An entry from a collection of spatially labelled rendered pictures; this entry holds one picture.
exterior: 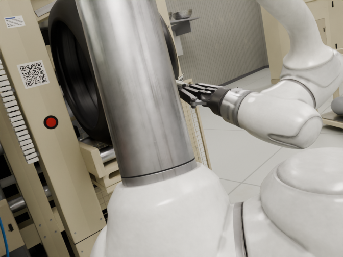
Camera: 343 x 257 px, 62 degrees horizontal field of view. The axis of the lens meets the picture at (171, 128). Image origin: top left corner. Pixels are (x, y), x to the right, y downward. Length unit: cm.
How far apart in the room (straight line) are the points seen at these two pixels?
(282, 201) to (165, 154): 13
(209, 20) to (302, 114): 700
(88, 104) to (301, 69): 98
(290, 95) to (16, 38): 79
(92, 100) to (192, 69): 550
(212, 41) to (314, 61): 685
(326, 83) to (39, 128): 82
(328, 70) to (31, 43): 83
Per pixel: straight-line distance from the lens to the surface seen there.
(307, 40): 67
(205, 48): 725
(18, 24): 103
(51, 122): 102
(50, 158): 104
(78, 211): 111
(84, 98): 140
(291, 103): 61
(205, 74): 713
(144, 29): 35
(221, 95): 70
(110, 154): 101
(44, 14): 147
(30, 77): 101
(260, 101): 63
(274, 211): 32
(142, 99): 33
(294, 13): 62
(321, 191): 30
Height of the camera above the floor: 119
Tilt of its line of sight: 15 degrees down
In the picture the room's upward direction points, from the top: 14 degrees counter-clockwise
